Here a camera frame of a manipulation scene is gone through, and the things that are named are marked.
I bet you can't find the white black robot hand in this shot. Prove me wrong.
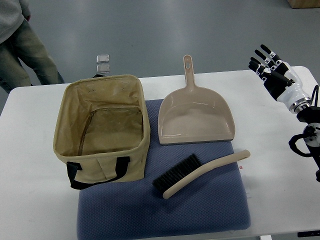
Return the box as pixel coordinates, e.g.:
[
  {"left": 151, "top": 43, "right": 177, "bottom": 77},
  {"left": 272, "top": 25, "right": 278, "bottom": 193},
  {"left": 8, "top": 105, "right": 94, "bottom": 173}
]
[{"left": 248, "top": 44, "right": 313, "bottom": 114}]

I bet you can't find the pink hand broom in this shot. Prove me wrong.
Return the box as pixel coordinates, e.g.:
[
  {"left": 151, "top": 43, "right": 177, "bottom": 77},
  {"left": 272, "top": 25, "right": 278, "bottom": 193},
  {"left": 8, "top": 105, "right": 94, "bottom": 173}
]
[{"left": 152, "top": 149, "right": 251, "bottom": 200}]

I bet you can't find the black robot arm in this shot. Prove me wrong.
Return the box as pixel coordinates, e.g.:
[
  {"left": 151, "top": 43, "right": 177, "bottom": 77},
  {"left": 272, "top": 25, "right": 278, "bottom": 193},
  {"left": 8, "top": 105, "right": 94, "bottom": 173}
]
[{"left": 288, "top": 85, "right": 320, "bottom": 182}]

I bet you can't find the yellow fabric bag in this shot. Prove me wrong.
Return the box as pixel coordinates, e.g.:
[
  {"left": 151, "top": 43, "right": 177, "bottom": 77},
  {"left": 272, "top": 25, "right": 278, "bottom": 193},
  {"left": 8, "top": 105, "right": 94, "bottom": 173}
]
[{"left": 53, "top": 75, "right": 151, "bottom": 190}]

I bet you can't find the cardboard box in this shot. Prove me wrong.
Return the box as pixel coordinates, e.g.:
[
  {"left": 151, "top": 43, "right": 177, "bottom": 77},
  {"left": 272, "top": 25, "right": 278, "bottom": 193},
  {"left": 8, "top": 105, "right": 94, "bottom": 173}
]
[{"left": 287, "top": 0, "right": 320, "bottom": 9}]

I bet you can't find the pink dustpan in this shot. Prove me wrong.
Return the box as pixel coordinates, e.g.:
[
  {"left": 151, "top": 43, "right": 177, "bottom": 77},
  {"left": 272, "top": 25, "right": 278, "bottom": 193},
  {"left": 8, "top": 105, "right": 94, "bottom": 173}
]
[{"left": 158, "top": 55, "right": 236, "bottom": 145}]

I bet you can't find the blue seat cushion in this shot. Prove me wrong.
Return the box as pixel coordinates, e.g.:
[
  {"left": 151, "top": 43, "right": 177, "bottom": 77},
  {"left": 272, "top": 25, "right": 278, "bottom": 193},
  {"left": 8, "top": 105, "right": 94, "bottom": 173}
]
[{"left": 77, "top": 99, "right": 251, "bottom": 240}]

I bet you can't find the black table control panel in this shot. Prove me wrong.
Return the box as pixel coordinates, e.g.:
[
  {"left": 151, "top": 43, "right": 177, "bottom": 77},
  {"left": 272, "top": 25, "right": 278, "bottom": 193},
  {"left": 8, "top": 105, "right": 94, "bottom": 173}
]
[{"left": 297, "top": 230, "right": 320, "bottom": 238}]

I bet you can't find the upper floor socket plate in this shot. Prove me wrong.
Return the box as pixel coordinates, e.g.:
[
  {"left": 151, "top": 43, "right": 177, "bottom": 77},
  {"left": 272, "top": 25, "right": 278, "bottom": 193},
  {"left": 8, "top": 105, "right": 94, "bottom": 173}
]
[{"left": 96, "top": 54, "right": 110, "bottom": 63}]

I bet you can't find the person in grey clothes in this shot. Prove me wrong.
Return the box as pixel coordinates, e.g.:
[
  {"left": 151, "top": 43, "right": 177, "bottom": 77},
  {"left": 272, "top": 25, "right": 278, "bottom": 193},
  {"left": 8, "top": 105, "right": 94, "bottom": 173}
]
[{"left": 0, "top": 0, "right": 65, "bottom": 94}]

